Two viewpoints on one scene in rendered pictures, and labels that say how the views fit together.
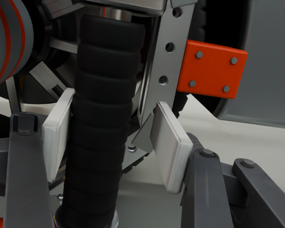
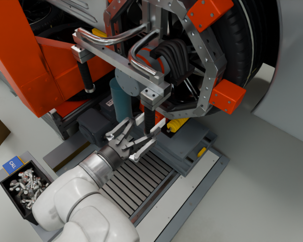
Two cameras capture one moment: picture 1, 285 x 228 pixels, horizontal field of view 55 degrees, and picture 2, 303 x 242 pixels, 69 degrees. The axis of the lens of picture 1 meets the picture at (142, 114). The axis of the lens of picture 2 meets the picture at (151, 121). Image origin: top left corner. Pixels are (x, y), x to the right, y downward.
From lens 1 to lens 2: 0.62 m
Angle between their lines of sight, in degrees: 52
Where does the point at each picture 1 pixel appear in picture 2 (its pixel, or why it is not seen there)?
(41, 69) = not seen: hidden behind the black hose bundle
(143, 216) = (258, 131)
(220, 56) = (224, 98)
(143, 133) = (196, 110)
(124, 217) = (246, 126)
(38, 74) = not seen: hidden behind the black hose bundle
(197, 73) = (215, 100)
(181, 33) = (210, 85)
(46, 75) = not seen: hidden behind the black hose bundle
